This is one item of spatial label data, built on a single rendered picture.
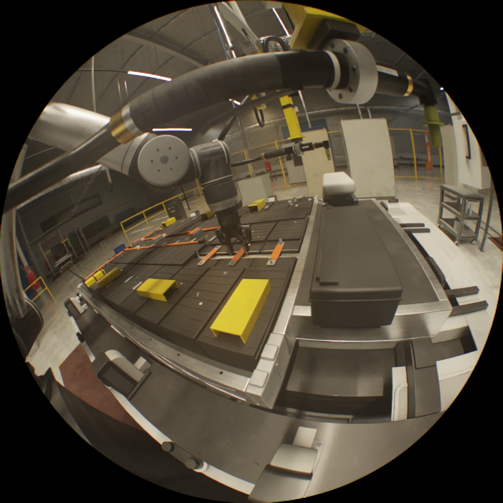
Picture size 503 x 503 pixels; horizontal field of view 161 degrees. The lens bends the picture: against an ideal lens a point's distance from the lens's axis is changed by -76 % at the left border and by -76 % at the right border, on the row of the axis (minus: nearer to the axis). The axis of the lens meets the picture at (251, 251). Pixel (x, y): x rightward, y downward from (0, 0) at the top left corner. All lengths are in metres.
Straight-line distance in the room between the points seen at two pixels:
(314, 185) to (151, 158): 4.71
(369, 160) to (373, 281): 4.68
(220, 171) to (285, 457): 0.64
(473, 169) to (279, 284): 2.71
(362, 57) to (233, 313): 0.43
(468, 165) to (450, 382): 2.54
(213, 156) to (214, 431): 0.69
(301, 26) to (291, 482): 0.50
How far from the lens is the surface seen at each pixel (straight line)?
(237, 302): 0.39
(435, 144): 0.34
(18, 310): 1.03
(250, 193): 5.14
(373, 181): 4.98
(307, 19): 0.25
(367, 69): 0.22
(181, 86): 0.19
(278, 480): 0.28
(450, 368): 0.59
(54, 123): 0.49
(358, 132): 4.89
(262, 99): 0.19
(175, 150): 0.36
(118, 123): 0.22
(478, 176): 2.80
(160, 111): 0.20
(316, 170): 4.87
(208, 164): 0.55
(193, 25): 11.27
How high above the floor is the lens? 1.28
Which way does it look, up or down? 26 degrees down
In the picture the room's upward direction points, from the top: 16 degrees counter-clockwise
